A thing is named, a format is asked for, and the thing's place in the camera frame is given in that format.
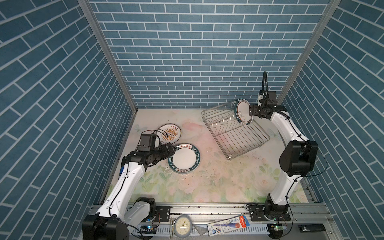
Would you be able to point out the black device on rail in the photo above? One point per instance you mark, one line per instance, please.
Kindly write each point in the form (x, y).
(312, 228)

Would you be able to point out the rear plate in rack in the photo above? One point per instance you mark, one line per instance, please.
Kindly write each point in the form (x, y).
(241, 110)

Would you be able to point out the second-last hao wei plate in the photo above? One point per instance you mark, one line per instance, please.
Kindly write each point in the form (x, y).
(186, 159)

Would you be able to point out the aluminium corner post left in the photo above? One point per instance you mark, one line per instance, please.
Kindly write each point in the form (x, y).
(99, 35)

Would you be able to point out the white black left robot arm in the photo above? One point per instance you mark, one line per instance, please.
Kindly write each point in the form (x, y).
(112, 221)

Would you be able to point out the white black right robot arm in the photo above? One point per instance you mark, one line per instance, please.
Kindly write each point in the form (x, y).
(296, 161)

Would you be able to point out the round white dial timer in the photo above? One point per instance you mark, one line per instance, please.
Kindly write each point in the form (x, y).
(183, 226)

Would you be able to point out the aluminium front rail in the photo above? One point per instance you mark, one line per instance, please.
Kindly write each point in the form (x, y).
(160, 223)

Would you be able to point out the metal wire dish rack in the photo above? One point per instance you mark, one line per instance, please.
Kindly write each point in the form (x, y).
(233, 137)

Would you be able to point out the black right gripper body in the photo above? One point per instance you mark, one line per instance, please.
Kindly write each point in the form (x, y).
(257, 110)

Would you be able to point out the blue white toothpaste box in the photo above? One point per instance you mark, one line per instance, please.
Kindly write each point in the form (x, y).
(226, 226)

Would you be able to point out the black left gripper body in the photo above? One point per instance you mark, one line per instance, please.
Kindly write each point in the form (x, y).
(161, 153)

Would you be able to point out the aluminium corner post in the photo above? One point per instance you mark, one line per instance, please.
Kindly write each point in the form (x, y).
(318, 30)
(99, 35)

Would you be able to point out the aluminium corner post right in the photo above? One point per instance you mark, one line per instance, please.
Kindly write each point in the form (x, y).
(318, 30)

